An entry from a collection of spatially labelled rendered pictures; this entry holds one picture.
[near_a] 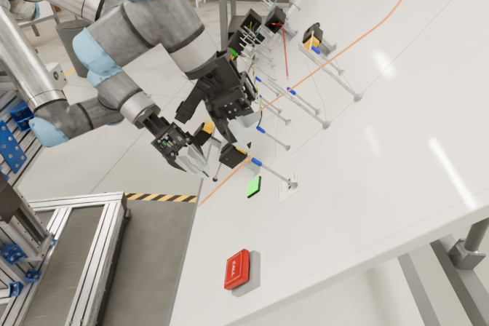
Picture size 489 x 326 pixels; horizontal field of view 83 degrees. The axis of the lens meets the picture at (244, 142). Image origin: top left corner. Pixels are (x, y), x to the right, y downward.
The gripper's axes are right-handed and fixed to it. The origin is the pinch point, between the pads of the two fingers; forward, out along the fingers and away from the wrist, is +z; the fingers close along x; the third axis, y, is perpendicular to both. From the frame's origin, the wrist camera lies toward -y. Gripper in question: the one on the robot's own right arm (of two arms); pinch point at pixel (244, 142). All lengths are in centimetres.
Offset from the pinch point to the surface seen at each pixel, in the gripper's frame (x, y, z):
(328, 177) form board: -14.6, 16.9, 0.1
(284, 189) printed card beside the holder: -11.6, 7.7, 4.2
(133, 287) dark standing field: 4, -111, 76
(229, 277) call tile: -26.5, -1.6, 4.7
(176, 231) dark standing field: 41, -102, 85
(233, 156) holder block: -2.2, -3.1, 1.1
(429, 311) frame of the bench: -17, 25, 54
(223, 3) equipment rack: 91, -18, -10
